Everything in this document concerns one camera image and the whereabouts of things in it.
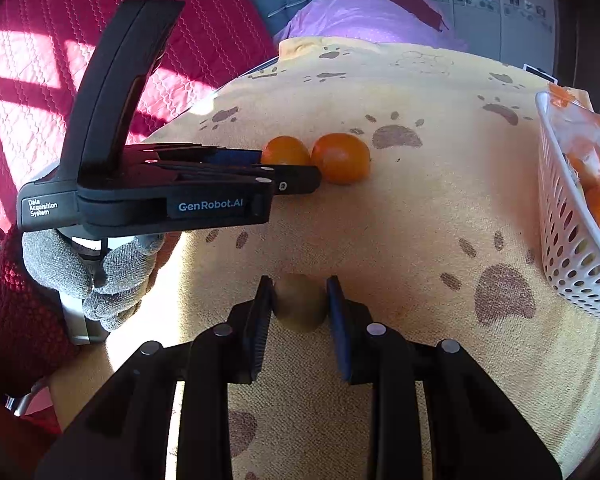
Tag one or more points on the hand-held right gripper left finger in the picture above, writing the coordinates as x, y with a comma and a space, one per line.
261, 330

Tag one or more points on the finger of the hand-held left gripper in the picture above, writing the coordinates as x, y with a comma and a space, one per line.
295, 180
230, 154

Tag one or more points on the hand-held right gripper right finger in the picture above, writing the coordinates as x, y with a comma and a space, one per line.
338, 330

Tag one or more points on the orange cherry tomato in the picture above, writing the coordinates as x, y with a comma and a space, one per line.
341, 157
286, 152

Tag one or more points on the brown kiwi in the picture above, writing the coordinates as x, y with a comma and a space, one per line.
300, 305

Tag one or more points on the white perforated plastic basket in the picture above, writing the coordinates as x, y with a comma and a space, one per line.
560, 240

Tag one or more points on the person's left forearm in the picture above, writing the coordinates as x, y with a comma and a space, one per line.
20, 320

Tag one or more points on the person's left hand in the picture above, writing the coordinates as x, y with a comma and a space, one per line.
55, 265

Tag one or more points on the yellow paw print blanket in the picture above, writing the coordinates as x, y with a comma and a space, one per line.
405, 235

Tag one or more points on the grey padded headboard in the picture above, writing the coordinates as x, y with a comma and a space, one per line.
285, 2

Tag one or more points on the pink dotted quilt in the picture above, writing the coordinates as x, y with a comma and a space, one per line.
350, 20

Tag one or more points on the red quilted bedspread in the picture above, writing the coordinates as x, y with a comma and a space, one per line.
40, 35

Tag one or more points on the dark red cloth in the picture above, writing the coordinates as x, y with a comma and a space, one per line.
417, 5

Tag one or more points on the white sliding door wardrobe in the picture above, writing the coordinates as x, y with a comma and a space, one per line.
480, 25

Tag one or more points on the white tablet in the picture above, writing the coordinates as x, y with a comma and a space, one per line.
540, 74

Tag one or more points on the clear plastic bag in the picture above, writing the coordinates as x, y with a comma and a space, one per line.
580, 115

